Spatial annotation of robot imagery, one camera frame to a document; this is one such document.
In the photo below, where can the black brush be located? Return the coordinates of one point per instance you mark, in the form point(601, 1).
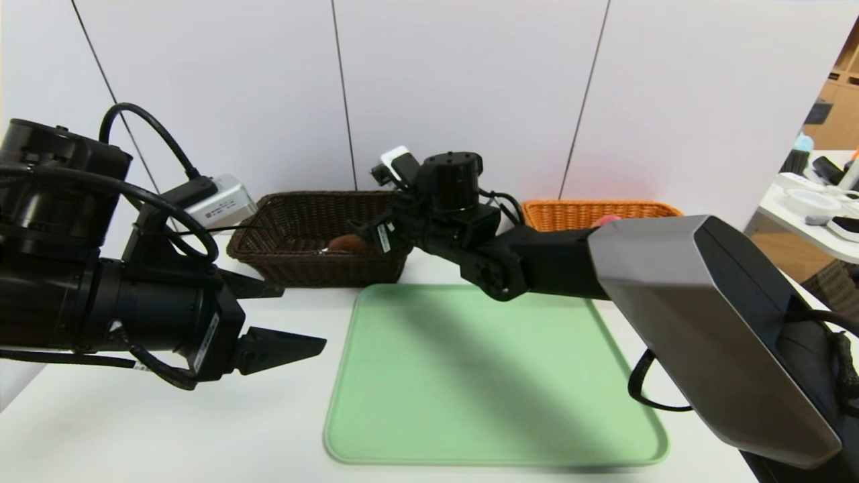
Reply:
point(795, 162)

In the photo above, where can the small grey object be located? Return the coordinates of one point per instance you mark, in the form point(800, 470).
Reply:
point(816, 219)

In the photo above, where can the dark wicker chair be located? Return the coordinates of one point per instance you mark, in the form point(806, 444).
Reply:
point(835, 288)

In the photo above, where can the white round container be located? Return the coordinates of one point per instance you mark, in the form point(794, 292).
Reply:
point(812, 201)

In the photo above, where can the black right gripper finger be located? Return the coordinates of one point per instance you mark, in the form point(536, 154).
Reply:
point(368, 236)

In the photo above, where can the white bottle orange cap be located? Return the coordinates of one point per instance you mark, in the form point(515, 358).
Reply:
point(851, 174)

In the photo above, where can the white side table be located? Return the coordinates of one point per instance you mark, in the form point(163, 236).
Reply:
point(778, 208)

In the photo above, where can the brown chocolate bread roll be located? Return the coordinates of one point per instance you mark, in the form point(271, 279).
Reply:
point(349, 244)

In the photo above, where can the white power strip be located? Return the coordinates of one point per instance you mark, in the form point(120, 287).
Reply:
point(795, 180)

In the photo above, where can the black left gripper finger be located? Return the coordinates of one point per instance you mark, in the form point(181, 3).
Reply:
point(251, 287)
point(275, 349)

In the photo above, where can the light blue bottle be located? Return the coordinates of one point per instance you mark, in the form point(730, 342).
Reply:
point(804, 142)

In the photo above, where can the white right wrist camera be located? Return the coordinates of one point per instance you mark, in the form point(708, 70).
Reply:
point(399, 164)

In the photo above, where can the black box on cabinet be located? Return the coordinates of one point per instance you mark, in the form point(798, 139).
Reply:
point(817, 112)

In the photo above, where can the red peach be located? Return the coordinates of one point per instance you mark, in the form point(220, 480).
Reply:
point(607, 220)

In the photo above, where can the dark brown wicker basket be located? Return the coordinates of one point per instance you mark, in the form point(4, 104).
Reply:
point(302, 268)

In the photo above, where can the orange wicker basket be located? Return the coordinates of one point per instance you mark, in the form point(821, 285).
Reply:
point(557, 216)

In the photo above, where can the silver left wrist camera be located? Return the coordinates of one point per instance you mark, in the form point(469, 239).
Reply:
point(225, 204)

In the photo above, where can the light green plastic tray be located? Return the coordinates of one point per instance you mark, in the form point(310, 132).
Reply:
point(436, 402)

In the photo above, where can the black and white shoe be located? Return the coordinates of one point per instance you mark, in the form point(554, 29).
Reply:
point(845, 228)

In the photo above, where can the wooden cabinet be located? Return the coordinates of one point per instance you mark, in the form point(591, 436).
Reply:
point(842, 114)

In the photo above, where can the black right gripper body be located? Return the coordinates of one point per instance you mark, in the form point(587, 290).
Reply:
point(384, 238)

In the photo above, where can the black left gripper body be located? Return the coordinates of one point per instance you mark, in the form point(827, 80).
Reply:
point(216, 337)

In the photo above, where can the black handheld device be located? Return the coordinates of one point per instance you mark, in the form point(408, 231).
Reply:
point(829, 169)

